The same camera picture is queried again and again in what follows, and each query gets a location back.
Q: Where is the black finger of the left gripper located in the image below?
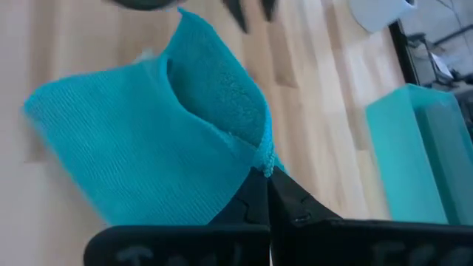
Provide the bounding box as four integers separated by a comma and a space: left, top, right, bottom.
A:
106, 0, 248, 34
260, 0, 278, 22

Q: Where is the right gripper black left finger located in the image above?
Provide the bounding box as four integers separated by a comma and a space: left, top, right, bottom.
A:
84, 168, 270, 266

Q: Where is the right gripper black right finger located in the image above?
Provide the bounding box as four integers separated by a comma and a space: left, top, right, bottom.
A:
268, 166, 473, 266

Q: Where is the teal microfiber towel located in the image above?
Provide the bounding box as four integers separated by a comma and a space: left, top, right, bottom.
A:
24, 7, 285, 226

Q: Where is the teal plastic basket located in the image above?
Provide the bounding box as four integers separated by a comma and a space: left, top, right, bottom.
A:
365, 83, 473, 226

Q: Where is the green plant in white pot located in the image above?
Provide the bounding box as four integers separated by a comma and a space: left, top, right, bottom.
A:
347, 0, 418, 34

